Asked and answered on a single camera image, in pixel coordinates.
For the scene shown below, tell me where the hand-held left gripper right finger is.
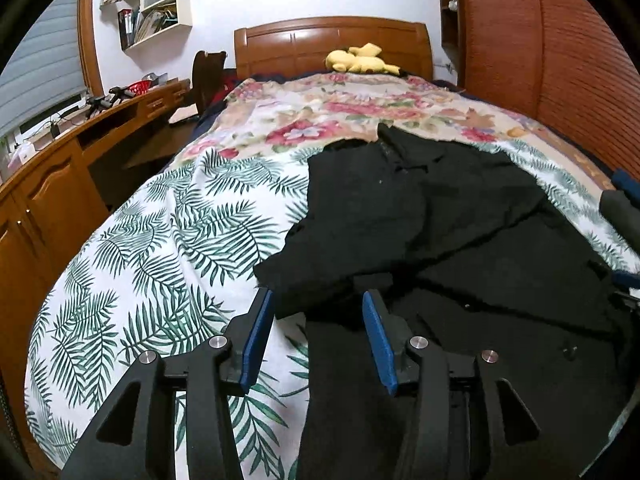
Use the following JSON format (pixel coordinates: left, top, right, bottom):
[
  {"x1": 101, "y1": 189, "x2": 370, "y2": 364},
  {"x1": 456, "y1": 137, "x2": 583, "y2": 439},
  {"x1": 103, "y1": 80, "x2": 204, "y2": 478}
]
[{"x1": 361, "y1": 289, "x2": 543, "y2": 480}]

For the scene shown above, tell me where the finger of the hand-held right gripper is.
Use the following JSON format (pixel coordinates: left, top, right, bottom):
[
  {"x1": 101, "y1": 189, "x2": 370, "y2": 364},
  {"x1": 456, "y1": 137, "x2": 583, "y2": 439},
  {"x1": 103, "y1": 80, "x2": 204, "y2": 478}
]
[{"x1": 611, "y1": 270, "x2": 640, "y2": 311}]

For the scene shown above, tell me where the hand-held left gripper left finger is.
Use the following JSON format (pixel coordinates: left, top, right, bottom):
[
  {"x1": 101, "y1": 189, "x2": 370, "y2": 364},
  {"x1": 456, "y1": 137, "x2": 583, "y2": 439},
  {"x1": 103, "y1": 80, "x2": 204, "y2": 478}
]
[{"x1": 60, "y1": 287, "x2": 276, "y2": 480}]

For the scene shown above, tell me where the black button coat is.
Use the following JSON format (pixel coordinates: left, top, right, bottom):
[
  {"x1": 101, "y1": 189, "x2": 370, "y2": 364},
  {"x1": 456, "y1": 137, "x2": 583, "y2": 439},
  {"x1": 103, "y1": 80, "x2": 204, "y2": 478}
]
[{"x1": 253, "y1": 122, "x2": 636, "y2": 480}]

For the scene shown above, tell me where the folded grey garment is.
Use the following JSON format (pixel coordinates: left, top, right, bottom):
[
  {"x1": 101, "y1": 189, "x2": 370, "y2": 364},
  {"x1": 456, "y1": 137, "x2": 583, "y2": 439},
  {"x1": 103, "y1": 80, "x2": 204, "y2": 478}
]
[{"x1": 600, "y1": 190, "x2": 640, "y2": 242}]

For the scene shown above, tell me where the leaf print bed sheet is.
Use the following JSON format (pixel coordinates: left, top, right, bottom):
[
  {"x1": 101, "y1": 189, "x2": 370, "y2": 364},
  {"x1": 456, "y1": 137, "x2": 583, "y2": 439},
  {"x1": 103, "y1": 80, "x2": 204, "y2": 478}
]
[{"x1": 25, "y1": 137, "x2": 640, "y2": 480}]

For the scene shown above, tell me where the floral blanket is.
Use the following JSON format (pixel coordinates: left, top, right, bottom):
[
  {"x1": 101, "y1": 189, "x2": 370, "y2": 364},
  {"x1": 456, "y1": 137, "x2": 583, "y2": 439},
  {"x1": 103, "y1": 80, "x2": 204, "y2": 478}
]
[{"x1": 172, "y1": 71, "x2": 616, "y2": 196}]

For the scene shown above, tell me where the wooden desk cabinet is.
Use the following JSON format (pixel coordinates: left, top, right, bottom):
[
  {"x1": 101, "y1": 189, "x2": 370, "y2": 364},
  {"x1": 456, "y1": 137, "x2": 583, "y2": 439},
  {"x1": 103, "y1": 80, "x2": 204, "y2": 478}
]
[{"x1": 0, "y1": 77, "x2": 201, "y2": 461}]

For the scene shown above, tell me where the wooden louvered wardrobe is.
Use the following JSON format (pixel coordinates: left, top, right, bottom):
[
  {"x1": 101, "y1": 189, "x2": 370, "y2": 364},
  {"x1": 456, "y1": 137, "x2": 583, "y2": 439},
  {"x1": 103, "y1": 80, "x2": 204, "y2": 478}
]
[{"x1": 435, "y1": 0, "x2": 640, "y2": 181}]

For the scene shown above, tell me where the dark wooden chair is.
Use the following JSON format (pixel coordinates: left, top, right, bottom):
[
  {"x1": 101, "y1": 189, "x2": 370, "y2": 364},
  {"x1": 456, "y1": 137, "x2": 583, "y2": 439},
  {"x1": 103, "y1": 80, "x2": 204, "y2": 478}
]
[{"x1": 191, "y1": 51, "x2": 228, "y2": 116}]

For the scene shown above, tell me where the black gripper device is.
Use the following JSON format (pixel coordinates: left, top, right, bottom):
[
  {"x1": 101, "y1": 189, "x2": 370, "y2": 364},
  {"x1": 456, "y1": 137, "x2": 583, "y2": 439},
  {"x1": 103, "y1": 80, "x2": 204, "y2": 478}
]
[{"x1": 84, "y1": 87, "x2": 133, "y2": 118}]

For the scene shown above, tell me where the yellow plush toy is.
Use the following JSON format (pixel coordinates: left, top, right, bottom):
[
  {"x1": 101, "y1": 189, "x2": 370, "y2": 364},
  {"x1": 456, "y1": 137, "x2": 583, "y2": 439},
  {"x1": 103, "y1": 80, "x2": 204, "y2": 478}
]
[{"x1": 325, "y1": 42, "x2": 401, "y2": 77}]

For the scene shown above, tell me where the wooden bed headboard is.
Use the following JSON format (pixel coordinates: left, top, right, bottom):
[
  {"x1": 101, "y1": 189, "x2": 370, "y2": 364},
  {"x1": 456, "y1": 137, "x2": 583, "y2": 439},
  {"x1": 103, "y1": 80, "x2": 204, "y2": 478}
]
[{"x1": 234, "y1": 16, "x2": 433, "y2": 81}]

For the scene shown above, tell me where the row of books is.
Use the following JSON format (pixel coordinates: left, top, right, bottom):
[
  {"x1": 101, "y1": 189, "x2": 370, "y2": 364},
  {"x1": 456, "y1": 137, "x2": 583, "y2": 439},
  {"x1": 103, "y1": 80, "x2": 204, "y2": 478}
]
[{"x1": 117, "y1": 5, "x2": 178, "y2": 51}]

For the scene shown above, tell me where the grey window blind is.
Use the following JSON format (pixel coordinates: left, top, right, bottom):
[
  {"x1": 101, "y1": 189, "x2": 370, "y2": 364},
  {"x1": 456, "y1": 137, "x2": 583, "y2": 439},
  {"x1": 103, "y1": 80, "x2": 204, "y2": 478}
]
[{"x1": 0, "y1": 0, "x2": 86, "y2": 136}]

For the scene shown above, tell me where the white wall shelf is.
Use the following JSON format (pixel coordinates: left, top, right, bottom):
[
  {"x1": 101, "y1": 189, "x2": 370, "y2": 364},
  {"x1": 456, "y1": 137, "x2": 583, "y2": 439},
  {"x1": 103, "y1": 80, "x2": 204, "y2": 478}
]
[{"x1": 97, "y1": 0, "x2": 193, "y2": 52}]

